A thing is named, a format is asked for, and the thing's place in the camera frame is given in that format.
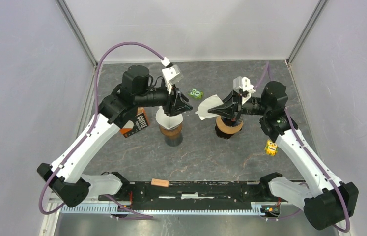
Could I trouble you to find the green monster block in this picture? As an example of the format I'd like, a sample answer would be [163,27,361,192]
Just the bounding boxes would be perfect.
[189,88,203,100]

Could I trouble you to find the wooden rectangular block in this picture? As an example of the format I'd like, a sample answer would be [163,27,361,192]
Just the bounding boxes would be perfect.
[151,178,169,187]

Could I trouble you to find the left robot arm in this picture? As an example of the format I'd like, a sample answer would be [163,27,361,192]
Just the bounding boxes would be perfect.
[37,64,192,207]

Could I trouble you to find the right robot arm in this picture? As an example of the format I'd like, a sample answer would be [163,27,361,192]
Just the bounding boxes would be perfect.
[197,81,359,233]

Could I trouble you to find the coffee filter box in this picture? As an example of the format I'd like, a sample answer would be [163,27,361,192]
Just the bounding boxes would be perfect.
[120,107,150,138]

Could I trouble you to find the yellow owl block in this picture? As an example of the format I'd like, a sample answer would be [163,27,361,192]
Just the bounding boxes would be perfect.
[264,139,278,156]

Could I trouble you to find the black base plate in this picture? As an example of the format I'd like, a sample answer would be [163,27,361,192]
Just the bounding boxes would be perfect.
[112,181,279,210]

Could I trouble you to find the brown glass dripper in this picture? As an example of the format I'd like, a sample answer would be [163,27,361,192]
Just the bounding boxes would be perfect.
[215,128,234,139]

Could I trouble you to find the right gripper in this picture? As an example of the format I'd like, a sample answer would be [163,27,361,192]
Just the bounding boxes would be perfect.
[208,90,270,122]

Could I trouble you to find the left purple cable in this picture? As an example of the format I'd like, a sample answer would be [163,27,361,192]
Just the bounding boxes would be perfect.
[38,41,171,221]

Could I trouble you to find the white paper coffee filter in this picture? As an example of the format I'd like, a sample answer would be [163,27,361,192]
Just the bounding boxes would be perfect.
[155,106,183,130]

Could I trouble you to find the aluminium frame rail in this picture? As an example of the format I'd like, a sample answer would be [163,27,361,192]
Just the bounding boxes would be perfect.
[39,181,132,236]

